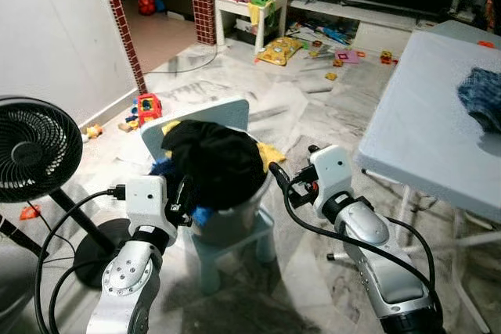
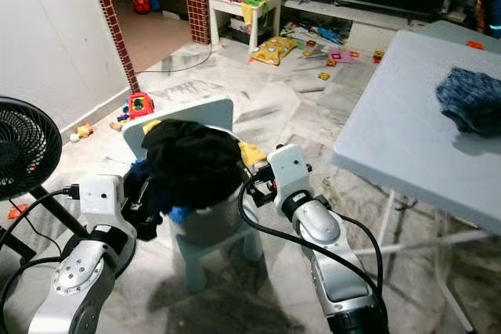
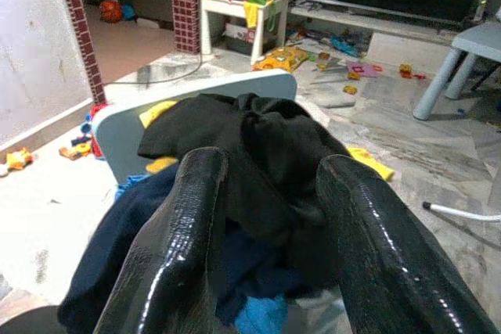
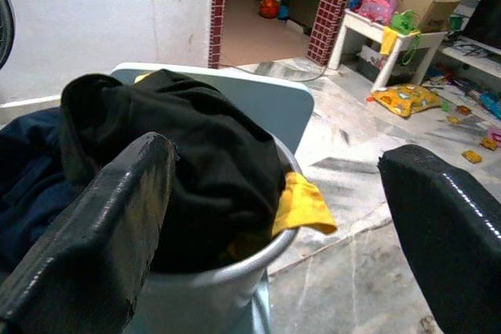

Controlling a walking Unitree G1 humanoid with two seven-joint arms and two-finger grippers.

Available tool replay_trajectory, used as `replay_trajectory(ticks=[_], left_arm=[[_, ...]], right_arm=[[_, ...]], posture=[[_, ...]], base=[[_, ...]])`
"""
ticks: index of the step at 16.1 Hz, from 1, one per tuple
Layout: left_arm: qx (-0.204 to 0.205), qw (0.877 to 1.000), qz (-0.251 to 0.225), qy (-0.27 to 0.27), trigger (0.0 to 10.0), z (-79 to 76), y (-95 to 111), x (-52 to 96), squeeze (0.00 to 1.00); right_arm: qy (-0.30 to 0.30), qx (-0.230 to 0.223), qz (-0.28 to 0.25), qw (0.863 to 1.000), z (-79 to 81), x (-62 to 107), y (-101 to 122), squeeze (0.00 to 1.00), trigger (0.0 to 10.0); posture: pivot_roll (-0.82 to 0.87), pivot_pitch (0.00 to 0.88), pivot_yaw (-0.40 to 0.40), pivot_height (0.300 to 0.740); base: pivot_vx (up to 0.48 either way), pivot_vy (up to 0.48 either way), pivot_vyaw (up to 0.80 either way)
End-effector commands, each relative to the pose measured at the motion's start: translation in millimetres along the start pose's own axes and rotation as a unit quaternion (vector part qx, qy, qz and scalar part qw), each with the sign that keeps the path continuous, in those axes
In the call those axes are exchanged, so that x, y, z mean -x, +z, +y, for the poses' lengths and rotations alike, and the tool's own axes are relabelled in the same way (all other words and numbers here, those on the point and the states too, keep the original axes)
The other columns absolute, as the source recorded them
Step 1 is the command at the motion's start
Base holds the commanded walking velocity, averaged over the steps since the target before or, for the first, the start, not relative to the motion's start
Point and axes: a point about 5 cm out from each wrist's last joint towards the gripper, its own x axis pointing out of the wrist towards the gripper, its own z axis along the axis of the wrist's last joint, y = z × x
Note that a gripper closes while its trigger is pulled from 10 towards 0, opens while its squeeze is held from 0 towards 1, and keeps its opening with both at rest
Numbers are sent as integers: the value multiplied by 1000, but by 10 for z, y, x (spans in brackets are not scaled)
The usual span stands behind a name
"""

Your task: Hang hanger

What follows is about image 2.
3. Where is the black garment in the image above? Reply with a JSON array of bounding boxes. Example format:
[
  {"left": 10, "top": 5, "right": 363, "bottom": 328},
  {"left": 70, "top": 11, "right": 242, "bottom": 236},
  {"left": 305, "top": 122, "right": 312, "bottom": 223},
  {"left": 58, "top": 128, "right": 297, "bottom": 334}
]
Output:
[{"left": 141, "top": 119, "right": 243, "bottom": 214}]

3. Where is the blue plaid garment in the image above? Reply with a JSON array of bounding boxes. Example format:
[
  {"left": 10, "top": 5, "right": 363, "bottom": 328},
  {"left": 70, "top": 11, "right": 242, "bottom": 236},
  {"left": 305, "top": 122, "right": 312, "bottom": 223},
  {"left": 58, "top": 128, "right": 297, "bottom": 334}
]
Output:
[{"left": 436, "top": 66, "right": 501, "bottom": 135}]

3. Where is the yellow cloth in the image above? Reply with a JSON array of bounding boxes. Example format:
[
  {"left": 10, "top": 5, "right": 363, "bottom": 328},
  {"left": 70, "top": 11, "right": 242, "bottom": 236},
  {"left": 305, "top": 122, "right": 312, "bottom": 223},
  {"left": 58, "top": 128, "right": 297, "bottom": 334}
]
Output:
[{"left": 239, "top": 141, "right": 267, "bottom": 167}]

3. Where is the blue cloth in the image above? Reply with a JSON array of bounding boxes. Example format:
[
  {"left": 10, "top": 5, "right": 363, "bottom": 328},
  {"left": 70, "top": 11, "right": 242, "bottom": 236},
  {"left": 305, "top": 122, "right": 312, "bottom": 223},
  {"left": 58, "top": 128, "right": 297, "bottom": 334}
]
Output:
[{"left": 129, "top": 158, "right": 193, "bottom": 225}]

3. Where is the steel basin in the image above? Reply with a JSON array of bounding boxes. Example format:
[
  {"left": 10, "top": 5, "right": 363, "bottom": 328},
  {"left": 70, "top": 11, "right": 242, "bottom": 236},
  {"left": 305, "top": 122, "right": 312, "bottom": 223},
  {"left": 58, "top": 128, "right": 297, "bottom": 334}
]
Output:
[{"left": 168, "top": 162, "right": 255, "bottom": 247}]

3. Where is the small duck toy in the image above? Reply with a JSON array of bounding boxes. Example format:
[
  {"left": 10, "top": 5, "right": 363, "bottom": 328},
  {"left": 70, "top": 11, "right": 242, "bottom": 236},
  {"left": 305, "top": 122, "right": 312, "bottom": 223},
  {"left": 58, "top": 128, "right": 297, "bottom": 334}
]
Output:
[{"left": 74, "top": 123, "right": 95, "bottom": 141}]

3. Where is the red toy truck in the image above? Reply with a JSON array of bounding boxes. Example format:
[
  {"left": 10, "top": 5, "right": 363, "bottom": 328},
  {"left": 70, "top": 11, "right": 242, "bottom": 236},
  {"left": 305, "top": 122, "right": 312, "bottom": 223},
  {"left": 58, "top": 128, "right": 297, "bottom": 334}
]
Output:
[{"left": 125, "top": 92, "right": 156, "bottom": 121}]

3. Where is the black standing fan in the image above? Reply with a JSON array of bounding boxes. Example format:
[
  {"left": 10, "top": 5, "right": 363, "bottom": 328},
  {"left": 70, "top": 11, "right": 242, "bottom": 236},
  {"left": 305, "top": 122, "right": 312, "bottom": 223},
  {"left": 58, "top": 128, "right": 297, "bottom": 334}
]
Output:
[{"left": 0, "top": 95, "right": 95, "bottom": 268}]

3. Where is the yellow flat toy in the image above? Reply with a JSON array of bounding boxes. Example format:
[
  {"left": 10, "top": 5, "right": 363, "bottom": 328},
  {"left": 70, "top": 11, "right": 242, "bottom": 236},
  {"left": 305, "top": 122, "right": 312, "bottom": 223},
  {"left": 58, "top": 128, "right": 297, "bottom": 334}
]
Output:
[{"left": 250, "top": 35, "right": 300, "bottom": 66}]

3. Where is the pink flat toy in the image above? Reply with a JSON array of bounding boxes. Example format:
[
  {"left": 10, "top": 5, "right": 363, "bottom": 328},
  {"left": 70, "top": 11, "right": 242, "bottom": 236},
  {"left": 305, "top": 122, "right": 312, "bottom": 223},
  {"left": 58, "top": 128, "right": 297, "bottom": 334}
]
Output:
[{"left": 329, "top": 48, "right": 355, "bottom": 65}]

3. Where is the white plastic folding table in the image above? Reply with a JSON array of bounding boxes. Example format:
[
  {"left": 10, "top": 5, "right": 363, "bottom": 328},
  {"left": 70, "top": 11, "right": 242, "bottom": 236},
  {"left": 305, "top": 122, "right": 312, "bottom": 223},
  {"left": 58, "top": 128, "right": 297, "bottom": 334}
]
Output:
[{"left": 331, "top": 29, "right": 501, "bottom": 334}]

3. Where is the white side table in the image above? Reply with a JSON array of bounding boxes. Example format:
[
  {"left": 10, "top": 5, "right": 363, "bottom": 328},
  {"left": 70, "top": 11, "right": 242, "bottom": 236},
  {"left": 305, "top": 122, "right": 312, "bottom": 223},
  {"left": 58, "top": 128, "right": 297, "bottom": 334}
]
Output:
[{"left": 207, "top": 0, "right": 284, "bottom": 55}]

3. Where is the white television bench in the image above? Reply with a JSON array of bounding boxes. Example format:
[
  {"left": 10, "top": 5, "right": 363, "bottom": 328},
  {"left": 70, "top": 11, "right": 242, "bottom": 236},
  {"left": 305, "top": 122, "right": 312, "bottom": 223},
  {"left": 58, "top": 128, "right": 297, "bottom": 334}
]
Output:
[{"left": 284, "top": 0, "right": 478, "bottom": 55}]

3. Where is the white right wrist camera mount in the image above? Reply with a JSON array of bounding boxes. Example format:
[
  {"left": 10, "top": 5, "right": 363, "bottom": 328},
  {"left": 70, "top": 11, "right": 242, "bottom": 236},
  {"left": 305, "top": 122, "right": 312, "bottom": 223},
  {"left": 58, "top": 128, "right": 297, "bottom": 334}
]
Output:
[{"left": 266, "top": 144, "right": 310, "bottom": 210}]

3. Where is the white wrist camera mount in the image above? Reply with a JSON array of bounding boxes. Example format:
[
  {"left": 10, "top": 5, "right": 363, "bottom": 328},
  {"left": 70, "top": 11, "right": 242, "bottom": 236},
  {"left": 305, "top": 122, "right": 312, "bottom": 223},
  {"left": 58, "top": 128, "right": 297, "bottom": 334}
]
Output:
[
  {"left": 80, "top": 175, "right": 126, "bottom": 233},
  {"left": 266, "top": 144, "right": 310, "bottom": 210}
]

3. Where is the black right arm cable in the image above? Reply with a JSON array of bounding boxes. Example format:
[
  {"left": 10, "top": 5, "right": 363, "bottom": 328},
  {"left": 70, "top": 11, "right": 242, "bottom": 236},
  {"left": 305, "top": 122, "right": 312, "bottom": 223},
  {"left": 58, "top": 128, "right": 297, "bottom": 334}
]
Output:
[{"left": 235, "top": 174, "right": 388, "bottom": 303}]

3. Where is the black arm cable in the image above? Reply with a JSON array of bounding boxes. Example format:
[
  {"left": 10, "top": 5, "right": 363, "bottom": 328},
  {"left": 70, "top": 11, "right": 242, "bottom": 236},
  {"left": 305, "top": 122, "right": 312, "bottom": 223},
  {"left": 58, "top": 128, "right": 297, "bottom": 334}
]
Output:
[
  {"left": 0, "top": 185, "right": 83, "bottom": 334},
  {"left": 235, "top": 174, "right": 388, "bottom": 303}
]

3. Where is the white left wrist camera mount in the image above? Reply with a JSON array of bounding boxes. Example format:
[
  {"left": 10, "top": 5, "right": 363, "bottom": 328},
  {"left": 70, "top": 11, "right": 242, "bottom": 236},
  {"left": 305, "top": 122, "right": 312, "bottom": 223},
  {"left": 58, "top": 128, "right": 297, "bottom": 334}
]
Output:
[{"left": 80, "top": 175, "right": 126, "bottom": 233}]

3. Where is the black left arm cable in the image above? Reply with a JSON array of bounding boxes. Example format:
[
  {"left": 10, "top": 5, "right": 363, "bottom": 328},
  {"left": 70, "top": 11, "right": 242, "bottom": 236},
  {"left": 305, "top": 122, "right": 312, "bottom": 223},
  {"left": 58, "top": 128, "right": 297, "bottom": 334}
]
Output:
[{"left": 0, "top": 185, "right": 83, "bottom": 334}]

